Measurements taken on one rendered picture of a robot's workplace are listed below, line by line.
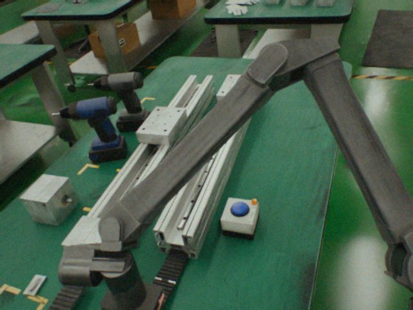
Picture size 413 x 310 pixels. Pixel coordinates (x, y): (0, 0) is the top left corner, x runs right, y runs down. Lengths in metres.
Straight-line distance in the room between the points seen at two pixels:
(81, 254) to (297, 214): 0.55
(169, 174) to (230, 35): 2.05
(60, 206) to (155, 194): 0.52
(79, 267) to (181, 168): 0.24
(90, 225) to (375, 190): 0.63
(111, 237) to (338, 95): 0.43
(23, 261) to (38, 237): 0.08
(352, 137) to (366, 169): 0.05
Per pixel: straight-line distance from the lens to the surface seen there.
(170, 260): 0.89
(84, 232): 0.90
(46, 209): 1.06
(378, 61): 3.65
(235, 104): 0.60
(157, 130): 1.11
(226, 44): 2.62
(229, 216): 0.88
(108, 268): 0.63
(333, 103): 0.61
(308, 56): 0.62
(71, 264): 0.66
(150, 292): 0.71
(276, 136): 1.23
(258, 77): 0.58
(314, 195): 1.01
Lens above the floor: 1.49
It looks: 38 degrees down
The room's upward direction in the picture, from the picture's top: 9 degrees counter-clockwise
